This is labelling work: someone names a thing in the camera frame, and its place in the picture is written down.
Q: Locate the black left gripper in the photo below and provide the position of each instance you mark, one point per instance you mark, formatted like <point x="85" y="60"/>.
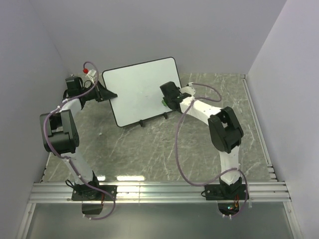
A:
<point x="102" y="94"/>

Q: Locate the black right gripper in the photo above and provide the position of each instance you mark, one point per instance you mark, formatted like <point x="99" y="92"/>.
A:
<point x="165" y="100"/>

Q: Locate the white whiteboard black frame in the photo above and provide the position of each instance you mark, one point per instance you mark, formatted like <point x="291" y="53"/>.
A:
<point x="137" y="86"/>

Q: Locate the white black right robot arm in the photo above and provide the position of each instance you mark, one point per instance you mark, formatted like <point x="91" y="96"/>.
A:
<point x="225" y="130"/>

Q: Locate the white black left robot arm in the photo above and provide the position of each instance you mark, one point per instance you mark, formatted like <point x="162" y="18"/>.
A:
<point x="60" y="136"/>

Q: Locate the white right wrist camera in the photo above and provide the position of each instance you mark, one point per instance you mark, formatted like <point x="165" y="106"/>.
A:
<point x="189" y="89"/>

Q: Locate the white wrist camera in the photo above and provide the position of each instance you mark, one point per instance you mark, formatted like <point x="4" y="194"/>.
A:
<point x="189" y="89"/>
<point x="91" y="75"/>

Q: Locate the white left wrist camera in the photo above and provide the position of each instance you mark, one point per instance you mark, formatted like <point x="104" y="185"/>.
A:
<point x="91" y="75"/>

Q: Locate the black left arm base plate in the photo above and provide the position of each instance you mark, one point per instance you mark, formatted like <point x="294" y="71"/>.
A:
<point x="85" y="193"/>

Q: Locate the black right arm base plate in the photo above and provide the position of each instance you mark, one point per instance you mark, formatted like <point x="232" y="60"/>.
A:
<point x="216" y="193"/>

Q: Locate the aluminium front mounting rail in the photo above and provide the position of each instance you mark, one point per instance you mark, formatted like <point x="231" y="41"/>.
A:
<point x="141" y="192"/>

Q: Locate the aluminium left side rail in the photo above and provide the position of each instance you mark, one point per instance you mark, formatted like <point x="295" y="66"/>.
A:
<point x="26" y="221"/>

